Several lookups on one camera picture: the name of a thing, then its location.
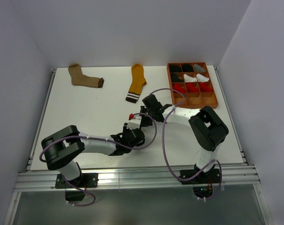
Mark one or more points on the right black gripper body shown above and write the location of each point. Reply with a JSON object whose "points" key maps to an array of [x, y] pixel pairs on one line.
{"points": [[146, 121]]}

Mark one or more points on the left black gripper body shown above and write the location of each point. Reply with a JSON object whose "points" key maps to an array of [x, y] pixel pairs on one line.
{"points": [[125, 131]]}

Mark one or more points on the mustard yellow striped sock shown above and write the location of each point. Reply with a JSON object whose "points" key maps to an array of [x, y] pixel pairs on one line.
{"points": [[137, 84]]}

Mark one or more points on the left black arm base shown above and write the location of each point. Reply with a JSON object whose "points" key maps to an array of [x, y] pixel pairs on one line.
{"points": [[76, 190]]}

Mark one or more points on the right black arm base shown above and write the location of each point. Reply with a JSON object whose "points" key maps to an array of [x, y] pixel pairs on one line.
{"points": [[206, 184]]}

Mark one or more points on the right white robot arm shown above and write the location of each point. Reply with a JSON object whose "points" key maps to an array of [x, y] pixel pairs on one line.
{"points": [[210, 131]]}

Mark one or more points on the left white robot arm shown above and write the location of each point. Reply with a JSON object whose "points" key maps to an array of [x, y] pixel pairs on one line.
{"points": [[60, 149]]}

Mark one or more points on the red rolled sock left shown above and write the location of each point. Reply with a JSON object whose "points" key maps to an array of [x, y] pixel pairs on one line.
{"points": [[179, 88]]}

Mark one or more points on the red rolled sock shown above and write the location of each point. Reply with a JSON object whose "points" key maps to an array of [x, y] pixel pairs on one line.
{"points": [[179, 88], [204, 87], [191, 88]]}

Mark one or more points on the black rolled sock middle-left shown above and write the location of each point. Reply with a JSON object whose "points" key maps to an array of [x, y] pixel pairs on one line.
{"points": [[175, 78]]}

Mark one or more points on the red rolled sock middle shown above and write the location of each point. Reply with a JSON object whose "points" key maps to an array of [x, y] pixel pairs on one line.
{"points": [[191, 88]]}

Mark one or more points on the black rolled sock back-left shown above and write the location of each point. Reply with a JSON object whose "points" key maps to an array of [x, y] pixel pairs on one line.
{"points": [[175, 68]]}

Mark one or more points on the white rolled sock middle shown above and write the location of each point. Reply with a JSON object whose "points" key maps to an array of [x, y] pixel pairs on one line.
{"points": [[190, 79]]}

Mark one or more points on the white rolled sock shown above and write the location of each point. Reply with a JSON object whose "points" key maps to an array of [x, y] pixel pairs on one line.
{"points": [[190, 79], [202, 78]]}

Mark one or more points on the orange compartment organizer box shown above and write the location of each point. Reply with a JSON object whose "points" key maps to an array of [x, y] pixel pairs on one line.
{"points": [[192, 100]]}

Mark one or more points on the black rolled sock back-middle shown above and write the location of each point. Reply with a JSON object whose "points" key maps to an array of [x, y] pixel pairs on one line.
{"points": [[187, 68]]}

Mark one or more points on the red rolled sock right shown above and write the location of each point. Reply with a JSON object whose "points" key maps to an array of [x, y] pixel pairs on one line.
{"points": [[204, 87]]}

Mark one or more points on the white rolled sock right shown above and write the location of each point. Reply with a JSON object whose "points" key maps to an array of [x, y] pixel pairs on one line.
{"points": [[202, 78]]}

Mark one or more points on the grey rolled sock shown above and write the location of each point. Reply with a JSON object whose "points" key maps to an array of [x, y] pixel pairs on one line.
{"points": [[199, 68]]}

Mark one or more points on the brown sock on table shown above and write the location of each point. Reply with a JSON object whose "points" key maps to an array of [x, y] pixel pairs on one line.
{"points": [[79, 79]]}

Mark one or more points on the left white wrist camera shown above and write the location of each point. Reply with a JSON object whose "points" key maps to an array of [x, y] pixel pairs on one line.
{"points": [[134, 122]]}

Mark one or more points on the aluminium frame rail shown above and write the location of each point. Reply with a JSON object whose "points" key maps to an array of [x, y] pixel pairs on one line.
{"points": [[151, 177]]}

